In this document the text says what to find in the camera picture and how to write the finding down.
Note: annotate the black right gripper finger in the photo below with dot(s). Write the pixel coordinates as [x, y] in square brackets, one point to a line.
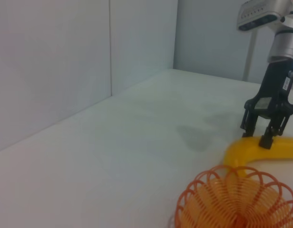
[266, 141]
[248, 126]

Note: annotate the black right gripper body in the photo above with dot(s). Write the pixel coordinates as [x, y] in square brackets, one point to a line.
[276, 85]

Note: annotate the yellow banana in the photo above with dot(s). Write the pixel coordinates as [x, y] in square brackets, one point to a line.
[246, 152]

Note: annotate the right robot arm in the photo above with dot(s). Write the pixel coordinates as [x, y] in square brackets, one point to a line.
[284, 42]

